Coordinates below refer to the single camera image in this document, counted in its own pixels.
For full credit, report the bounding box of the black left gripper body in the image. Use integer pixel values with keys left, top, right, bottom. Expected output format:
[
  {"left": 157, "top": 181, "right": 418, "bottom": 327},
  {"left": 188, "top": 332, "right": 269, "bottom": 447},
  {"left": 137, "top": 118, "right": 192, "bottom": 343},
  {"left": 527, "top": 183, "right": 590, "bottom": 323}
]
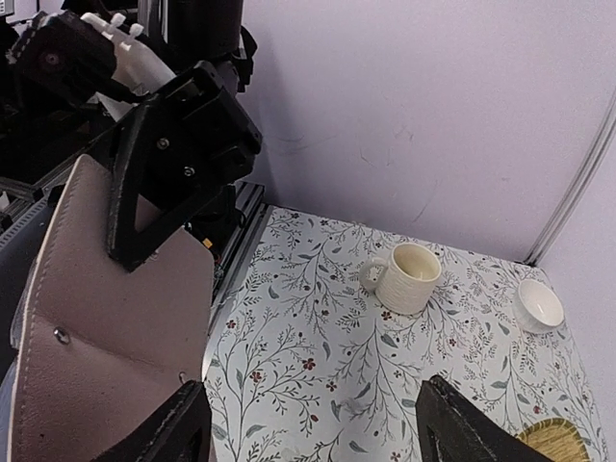
[{"left": 101, "top": 61, "right": 262, "bottom": 186}]

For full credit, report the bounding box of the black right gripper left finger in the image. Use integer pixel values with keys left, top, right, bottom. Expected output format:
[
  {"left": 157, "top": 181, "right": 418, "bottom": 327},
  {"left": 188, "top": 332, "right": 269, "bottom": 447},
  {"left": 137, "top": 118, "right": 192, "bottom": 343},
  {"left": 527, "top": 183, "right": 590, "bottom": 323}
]
[{"left": 96, "top": 380, "right": 212, "bottom": 462}]

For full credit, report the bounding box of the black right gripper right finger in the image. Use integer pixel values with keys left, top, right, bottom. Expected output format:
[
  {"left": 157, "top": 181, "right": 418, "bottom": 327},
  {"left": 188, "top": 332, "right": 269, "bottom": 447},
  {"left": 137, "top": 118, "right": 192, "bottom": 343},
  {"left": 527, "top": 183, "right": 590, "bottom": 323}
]
[{"left": 415, "top": 374, "right": 548, "bottom": 461}]

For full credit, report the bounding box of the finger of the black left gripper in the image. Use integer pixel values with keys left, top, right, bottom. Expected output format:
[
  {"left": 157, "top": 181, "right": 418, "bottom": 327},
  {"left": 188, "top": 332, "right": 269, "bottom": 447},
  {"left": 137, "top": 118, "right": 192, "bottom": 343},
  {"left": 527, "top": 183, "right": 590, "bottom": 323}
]
[{"left": 107, "top": 95, "right": 226, "bottom": 272}]

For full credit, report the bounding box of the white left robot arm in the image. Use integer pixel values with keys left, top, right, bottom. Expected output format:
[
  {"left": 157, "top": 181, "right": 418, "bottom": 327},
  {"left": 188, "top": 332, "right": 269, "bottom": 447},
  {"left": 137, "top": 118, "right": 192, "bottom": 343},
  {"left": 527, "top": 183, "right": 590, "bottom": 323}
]
[{"left": 1, "top": 1, "right": 263, "bottom": 270}]

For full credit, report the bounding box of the woven bamboo tray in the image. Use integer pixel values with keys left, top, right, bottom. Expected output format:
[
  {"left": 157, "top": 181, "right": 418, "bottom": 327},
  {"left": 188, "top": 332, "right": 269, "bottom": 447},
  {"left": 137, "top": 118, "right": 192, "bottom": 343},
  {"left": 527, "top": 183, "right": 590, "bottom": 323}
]
[{"left": 516, "top": 418, "right": 591, "bottom": 462}]

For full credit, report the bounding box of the small white bowl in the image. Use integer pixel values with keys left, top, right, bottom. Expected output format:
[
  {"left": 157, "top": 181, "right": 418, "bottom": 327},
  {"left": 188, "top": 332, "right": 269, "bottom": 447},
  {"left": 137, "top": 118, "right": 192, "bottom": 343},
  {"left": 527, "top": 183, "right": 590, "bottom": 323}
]
[{"left": 512, "top": 279, "right": 564, "bottom": 334}]

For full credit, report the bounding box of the cream ceramic mug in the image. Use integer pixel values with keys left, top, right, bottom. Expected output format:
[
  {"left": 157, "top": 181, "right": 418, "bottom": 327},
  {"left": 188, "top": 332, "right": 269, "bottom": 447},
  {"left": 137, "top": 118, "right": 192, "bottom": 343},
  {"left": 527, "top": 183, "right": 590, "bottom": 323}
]
[{"left": 358, "top": 243, "right": 442, "bottom": 316}]

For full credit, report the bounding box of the aluminium frame post left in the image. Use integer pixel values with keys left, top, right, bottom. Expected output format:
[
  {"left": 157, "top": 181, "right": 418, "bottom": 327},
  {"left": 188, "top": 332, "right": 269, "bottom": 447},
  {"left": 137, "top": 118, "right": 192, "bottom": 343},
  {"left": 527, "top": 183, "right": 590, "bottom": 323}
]
[{"left": 522, "top": 92, "right": 615, "bottom": 267}]

